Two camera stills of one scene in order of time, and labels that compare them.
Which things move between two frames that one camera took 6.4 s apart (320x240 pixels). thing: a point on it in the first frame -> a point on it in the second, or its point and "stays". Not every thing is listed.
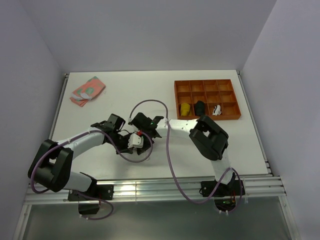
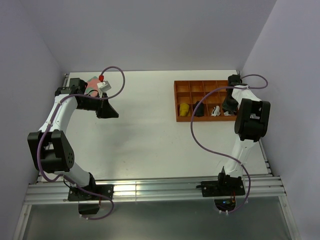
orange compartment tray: x=218 y=95 stays
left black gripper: x=125 y=149 -> x=105 y=110
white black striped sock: x=217 y=111 stays
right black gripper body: x=144 y=132 -> x=230 y=104
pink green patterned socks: x=93 y=87 stays
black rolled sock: x=199 y=108 stays
